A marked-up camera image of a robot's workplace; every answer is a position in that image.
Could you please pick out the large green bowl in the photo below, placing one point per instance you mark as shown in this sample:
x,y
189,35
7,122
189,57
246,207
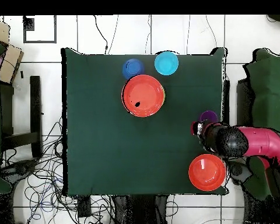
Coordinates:
x,y
164,95

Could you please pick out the large orange bowl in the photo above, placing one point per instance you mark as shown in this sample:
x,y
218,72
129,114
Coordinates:
x,y
206,172
142,95

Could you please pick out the small light blue bowl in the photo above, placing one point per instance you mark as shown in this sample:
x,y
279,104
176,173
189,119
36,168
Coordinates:
x,y
166,63

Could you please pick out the small dark blue bowl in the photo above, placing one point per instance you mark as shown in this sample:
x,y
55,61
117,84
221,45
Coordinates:
x,y
133,67

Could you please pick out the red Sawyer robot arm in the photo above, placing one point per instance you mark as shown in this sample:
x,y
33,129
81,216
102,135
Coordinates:
x,y
254,142

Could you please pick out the purple cup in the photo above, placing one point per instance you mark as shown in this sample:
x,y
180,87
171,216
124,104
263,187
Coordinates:
x,y
208,116

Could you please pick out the black box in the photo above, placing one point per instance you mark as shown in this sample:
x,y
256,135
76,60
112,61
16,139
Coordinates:
x,y
243,102

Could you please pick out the grey stand foot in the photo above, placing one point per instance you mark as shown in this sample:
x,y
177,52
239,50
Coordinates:
x,y
18,169
238,171

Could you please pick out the dark green table cloth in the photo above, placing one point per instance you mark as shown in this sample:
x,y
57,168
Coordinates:
x,y
95,151

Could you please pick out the black power strip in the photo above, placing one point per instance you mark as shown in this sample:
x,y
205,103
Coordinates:
x,y
84,206

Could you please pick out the black chair frame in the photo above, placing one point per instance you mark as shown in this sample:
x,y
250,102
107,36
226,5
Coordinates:
x,y
35,105

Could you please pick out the black square floor frame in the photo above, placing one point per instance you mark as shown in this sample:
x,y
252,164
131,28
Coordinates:
x,y
29,23

